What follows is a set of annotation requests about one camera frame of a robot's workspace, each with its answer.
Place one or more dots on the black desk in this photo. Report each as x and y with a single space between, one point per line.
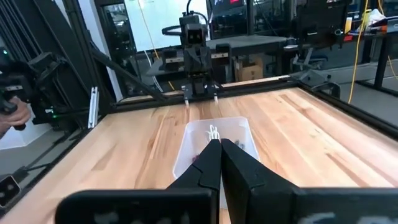
384 56

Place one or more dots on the person's hand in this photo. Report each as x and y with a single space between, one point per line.
15 116

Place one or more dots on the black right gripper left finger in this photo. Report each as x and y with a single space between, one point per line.
202 174

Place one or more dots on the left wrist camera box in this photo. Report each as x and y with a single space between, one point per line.
195 34

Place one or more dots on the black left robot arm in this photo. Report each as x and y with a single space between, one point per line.
188 20

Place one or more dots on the translucent plastic bin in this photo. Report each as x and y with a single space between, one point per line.
192 140

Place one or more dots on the black office chair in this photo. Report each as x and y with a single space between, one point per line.
320 25

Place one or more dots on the white board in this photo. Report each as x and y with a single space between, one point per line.
161 18

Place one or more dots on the grey table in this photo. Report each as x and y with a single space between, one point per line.
248 42

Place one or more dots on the brown cardboard box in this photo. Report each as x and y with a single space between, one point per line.
249 72

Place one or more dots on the black table-level camera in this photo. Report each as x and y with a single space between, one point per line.
8 190

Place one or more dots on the silver metal bracket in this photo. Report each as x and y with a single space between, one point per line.
93 107

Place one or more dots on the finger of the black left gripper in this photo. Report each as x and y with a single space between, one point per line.
215 93
186 93

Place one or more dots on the black aluminium frame upright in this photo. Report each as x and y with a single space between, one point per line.
62 46

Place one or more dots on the pale crumpled bag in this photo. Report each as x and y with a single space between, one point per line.
377 15

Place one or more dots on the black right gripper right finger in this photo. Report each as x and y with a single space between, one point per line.
248 186

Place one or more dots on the black table edge frame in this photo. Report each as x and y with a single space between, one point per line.
357 113

